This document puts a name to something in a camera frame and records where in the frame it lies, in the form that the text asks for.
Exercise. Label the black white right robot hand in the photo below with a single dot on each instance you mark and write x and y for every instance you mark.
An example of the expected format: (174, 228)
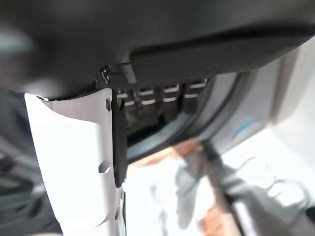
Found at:
(157, 29)

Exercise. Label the white garment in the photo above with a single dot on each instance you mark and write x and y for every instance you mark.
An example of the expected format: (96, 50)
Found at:
(152, 196)

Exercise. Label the grey front-load washing machine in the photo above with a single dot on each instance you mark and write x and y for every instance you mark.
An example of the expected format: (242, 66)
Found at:
(221, 118)

